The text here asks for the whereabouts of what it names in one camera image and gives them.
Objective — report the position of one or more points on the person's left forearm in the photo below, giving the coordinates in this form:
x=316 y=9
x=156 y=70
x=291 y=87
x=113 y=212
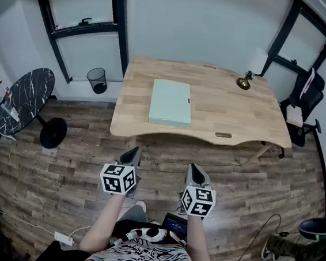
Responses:
x=104 y=222

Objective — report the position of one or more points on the black phone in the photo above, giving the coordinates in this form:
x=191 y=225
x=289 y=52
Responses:
x=27 y=108

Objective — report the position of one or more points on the brass lamp with white shade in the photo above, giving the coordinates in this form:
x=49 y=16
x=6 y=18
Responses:
x=244 y=83

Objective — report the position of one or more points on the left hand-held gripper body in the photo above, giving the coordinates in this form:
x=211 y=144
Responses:
x=117 y=180

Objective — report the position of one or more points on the pale green board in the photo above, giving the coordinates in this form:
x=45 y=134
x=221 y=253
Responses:
x=170 y=103

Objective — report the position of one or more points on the person's patterned black shirt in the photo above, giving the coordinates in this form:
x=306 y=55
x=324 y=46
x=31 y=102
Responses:
x=144 y=255

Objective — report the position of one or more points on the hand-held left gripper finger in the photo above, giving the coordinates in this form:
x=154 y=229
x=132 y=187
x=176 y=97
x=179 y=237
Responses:
x=125 y=157
x=137 y=158

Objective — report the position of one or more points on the light wooden desk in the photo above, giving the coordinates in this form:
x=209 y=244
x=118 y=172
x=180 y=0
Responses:
x=226 y=110

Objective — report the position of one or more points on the person's grey trousers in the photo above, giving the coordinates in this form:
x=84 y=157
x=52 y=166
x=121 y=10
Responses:
x=132 y=215

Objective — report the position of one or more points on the black mesh waste bin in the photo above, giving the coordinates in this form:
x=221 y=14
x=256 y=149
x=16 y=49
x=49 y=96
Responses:
x=97 y=81

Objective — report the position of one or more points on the clear plastic bottle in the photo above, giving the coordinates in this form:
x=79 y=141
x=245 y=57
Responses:
x=10 y=109

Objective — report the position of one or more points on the round black stool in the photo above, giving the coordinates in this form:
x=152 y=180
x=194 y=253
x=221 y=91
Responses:
x=318 y=226

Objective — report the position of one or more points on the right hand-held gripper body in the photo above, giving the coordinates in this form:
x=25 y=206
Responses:
x=199 y=201

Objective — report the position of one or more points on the person's white shoe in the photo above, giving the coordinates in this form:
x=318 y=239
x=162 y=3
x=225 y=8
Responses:
x=141 y=205

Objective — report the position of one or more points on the black office chair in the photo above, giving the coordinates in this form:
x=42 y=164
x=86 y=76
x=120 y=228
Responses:
x=309 y=97

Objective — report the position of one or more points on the white box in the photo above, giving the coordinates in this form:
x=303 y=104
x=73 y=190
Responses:
x=294 y=116

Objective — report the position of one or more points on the round black marble table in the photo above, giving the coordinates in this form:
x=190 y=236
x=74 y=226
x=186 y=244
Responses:
x=29 y=95

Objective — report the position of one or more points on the person's right forearm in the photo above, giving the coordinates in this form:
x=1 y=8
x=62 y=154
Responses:
x=197 y=240

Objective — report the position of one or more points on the black device with blue screen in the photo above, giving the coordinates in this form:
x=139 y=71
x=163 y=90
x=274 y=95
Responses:
x=175 y=224

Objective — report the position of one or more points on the white power strip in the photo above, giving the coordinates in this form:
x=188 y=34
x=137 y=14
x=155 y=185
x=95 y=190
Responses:
x=64 y=238

